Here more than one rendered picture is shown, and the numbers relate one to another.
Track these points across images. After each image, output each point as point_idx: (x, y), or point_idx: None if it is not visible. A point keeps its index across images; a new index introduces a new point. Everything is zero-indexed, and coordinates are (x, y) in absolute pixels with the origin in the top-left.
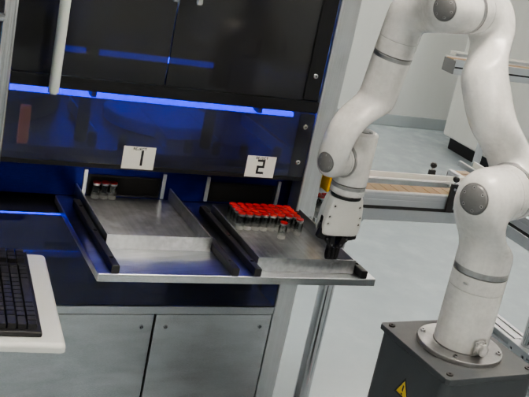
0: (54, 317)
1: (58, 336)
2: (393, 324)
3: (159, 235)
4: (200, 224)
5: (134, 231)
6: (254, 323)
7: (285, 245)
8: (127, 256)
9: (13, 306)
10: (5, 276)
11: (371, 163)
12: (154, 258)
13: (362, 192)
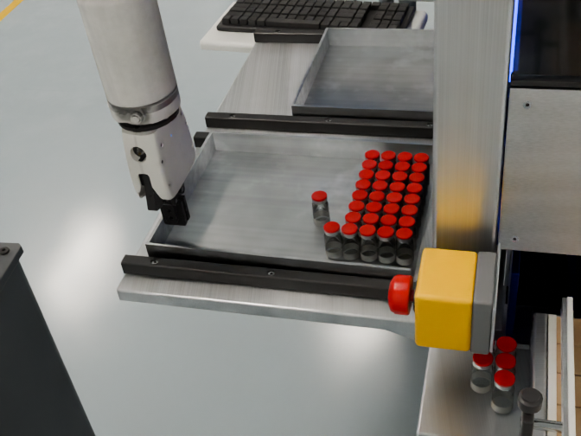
0: (252, 41)
1: (213, 39)
2: (1, 251)
3: (311, 62)
4: (347, 107)
5: (376, 73)
6: None
7: (290, 215)
8: (299, 56)
9: (264, 12)
10: (327, 14)
11: (94, 55)
12: (285, 73)
13: (108, 105)
